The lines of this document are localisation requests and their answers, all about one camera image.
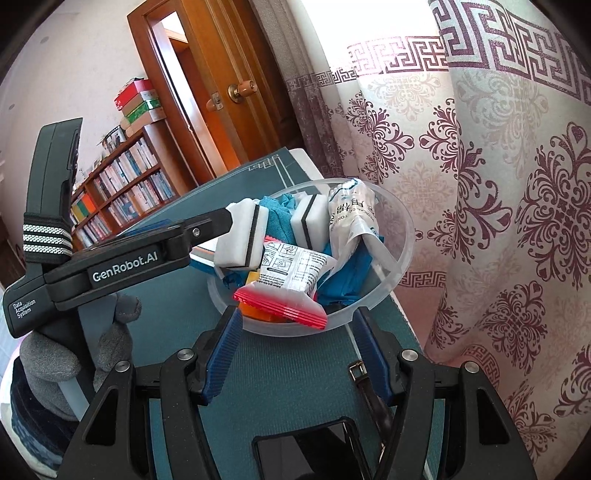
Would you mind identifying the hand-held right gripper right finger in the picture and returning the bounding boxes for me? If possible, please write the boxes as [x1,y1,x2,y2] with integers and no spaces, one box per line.
[353,307,539,480]

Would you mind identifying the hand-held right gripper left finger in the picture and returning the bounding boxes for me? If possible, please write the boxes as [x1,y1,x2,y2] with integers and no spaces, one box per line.
[67,307,243,480]

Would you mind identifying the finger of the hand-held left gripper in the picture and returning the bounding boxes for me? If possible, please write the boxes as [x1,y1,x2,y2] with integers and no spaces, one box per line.
[183,207,232,252]

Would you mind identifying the white sponge with black stripe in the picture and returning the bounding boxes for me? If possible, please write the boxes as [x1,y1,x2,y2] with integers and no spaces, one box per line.
[293,193,331,246]
[215,198,270,270]

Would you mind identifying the orange toy brick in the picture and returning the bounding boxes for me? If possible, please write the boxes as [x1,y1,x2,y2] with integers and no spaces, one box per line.
[242,270,290,323]

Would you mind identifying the teal cloth pouch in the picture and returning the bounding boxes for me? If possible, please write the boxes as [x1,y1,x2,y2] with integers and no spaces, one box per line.
[259,194,299,243]

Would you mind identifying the plain blue foil packet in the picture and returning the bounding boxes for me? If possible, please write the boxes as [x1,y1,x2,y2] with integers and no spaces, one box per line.
[318,235,385,308]

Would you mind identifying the white packet with red edges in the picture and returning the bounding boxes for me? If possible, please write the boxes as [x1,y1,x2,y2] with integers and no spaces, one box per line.
[233,237,338,330]

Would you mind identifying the clear plastic bowl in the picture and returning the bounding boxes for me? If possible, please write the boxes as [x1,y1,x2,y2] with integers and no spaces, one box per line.
[207,178,414,336]

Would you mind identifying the white printed plastic bag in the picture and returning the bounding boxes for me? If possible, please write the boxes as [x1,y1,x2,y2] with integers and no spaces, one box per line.
[326,180,382,260]

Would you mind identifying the person's left forearm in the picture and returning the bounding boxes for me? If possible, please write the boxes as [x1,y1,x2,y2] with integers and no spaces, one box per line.
[8,362,88,477]

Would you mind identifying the person's left hand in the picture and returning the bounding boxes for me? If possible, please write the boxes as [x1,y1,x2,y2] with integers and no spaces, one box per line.
[19,294,142,422]

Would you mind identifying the wooden bookshelf with books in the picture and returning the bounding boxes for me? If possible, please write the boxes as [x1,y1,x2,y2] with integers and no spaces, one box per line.
[68,124,182,251]

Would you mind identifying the black smartphone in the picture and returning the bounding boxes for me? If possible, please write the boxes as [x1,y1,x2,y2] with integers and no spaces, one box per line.
[252,418,385,480]

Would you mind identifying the wooden door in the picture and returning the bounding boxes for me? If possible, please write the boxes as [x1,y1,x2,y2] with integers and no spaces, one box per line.
[127,0,302,191]

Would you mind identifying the round wooden door knob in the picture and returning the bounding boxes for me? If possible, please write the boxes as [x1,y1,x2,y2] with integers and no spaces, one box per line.
[228,79,258,104]

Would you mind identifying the stack of boxes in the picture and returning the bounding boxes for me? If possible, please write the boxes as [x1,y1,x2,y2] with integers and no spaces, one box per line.
[114,77,165,136]

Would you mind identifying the patterned curtain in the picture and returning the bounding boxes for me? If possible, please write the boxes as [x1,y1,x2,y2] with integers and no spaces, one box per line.
[252,0,591,480]

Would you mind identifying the brown strap with buckle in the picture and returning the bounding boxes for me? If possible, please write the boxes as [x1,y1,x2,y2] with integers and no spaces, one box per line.
[347,360,387,445]

